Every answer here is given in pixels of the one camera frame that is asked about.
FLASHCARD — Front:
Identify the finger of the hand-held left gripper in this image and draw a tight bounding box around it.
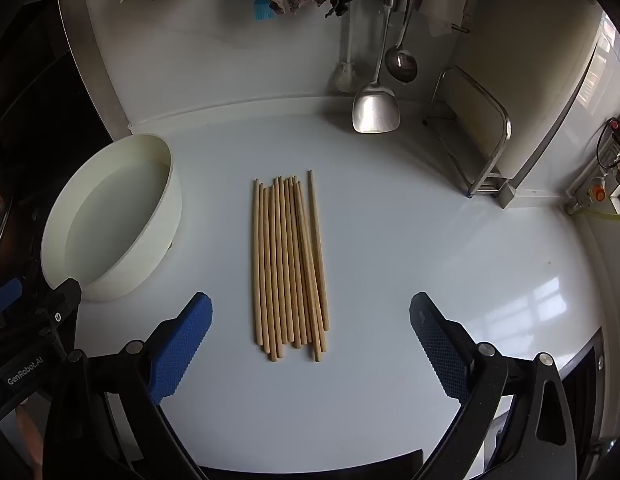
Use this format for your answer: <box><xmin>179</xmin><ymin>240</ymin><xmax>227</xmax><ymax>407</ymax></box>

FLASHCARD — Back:
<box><xmin>37</xmin><ymin>279</ymin><xmax>84</xmax><ymax>352</ymax></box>
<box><xmin>0</xmin><ymin>280</ymin><xmax>24</xmax><ymax>318</ymax></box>

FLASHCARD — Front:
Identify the pile of wooden chopsticks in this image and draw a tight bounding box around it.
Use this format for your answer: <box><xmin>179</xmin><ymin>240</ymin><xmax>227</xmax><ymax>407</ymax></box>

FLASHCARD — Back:
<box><xmin>252</xmin><ymin>169</ymin><xmax>331</xmax><ymax>363</ymax></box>

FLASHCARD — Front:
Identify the yellow hose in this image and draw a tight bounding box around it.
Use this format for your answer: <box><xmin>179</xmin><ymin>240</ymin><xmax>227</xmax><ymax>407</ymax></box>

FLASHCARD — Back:
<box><xmin>564</xmin><ymin>202</ymin><xmax>620</xmax><ymax>223</ymax></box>

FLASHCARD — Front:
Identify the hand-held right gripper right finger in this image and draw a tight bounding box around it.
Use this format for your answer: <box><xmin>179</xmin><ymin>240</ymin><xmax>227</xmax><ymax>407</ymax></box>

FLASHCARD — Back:
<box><xmin>409</xmin><ymin>291</ymin><xmax>579</xmax><ymax>480</ymax></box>

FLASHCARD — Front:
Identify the metal ladle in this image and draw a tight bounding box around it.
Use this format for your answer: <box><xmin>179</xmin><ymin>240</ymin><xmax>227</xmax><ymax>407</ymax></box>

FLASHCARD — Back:
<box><xmin>385</xmin><ymin>0</ymin><xmax>419</xmax><ymax>82</ymax></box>

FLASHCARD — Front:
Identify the white round bowl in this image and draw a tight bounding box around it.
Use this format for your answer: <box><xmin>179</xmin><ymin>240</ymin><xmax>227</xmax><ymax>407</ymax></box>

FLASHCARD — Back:
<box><xmin>40</xmin><ymin>133</ymin><xmax>183</xmax><ymax>303</ymax></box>

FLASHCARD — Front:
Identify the steel trim strip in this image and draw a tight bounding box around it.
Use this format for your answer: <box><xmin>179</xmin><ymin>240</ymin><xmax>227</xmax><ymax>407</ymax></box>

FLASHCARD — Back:
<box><xmin>57</xmin><ymin>0</ymin><xmax>131</xmax><ymax>146</ymax></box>

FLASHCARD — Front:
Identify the metal spatula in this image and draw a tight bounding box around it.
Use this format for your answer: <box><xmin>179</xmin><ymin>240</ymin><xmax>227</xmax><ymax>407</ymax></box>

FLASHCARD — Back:
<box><xmin>352</xmin><ymin>0</ymin><xmax>401</xmax><ymax>135</ymax></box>

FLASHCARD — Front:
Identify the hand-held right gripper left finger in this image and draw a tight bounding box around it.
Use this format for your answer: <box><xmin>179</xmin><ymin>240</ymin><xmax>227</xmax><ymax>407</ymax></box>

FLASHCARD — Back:
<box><xmin>42</xmin><ymin>291</ymin><xmax>214</xmax><ymax>480</ymax></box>

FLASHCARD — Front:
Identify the grey device with red button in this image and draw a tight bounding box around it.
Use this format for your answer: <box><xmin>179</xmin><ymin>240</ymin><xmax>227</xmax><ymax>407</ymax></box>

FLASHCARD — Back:
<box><xmin>597</xmin><ymin>117</ymin><xmax>620</xmax><ymax>171</ymax></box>

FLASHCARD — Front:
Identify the white dish brush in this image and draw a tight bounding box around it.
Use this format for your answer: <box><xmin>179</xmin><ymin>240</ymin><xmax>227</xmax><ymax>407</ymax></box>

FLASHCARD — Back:
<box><xmin>335</xmin><ymin>0</ymin><xmax>358</xmax><ymax>93</ymax></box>

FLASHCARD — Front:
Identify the metal rack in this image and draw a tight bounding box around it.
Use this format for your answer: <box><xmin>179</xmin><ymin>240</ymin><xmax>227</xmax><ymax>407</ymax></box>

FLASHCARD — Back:
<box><xmin>422</xmin><ymin>66</ymin><xmax>518</xmax><ymax>208</ymax></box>

